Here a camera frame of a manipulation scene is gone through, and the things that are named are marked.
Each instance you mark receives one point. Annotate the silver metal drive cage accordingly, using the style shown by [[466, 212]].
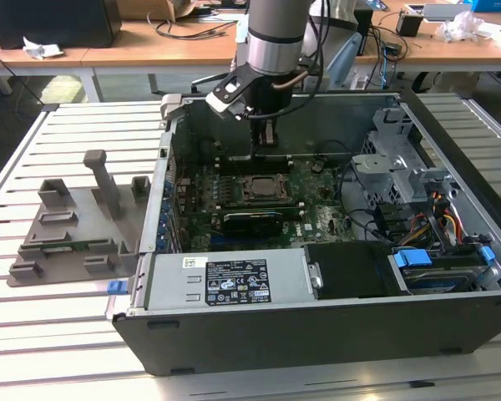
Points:
[[380, 167]]

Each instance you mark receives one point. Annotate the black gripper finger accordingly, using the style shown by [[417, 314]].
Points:
[[270, 133], [256, 138]]

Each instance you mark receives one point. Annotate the CPU socket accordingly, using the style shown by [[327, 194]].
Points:
[[246, 200]]

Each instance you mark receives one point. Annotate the grey parts rack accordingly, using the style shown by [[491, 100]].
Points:
[[92, 217]]

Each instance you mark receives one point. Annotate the black plastic shroud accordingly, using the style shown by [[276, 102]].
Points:
[[350, 267]]

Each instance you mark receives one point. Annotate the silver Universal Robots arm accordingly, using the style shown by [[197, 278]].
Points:
[[275, 25]]

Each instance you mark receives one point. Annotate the silver CPU with green edge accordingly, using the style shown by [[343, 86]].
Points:
[[267, 187]]

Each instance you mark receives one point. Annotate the green RAM stick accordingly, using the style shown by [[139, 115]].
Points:
[[79, 245]]

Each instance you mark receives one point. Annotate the crumpled white paper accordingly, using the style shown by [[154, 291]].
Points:
[[39, 50]]

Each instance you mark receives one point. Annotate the hard disk in blue carrier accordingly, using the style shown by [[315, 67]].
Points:
[[411, 259]]

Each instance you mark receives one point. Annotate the brown cardboard box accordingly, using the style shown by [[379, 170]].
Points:
[[146, 9]]

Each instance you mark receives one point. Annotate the grey power supply unit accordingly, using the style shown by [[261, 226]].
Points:
[[171, 284]]

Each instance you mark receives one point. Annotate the black open PC case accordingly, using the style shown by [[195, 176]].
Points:
[[317, 334]]

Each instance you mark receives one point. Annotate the blue box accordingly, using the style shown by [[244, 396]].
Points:
[[494, 5]]

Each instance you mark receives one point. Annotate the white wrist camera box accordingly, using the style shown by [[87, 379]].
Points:
[[219, 102]]

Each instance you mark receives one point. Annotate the round coin cell battery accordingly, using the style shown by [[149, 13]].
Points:
[[317, 167]]

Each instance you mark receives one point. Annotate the green motherboard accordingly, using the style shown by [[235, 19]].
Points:
[[317, 217]]

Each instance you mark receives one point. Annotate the small black open box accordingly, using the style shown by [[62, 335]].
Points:
[[409, 26]]

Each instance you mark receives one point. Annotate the large black box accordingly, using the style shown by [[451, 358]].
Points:
[[46, 21]]

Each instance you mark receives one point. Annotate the clear plastic wrap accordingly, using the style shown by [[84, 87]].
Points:
[[459, 27]]

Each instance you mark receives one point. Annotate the blue plastic clip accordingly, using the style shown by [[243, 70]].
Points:
[[116, 288]]

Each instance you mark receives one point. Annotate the wooden desk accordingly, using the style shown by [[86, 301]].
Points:
[[150, 54]]

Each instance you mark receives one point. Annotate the black RAM stick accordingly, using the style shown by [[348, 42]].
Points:
[[259, 205]]

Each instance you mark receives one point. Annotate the grey flat device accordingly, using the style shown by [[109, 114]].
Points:
[[446, 11]]

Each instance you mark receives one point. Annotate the silver metal latch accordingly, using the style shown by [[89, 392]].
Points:
[[316, 275]]

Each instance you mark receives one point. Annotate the black graphics card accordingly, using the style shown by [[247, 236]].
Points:
[[250, 225]]

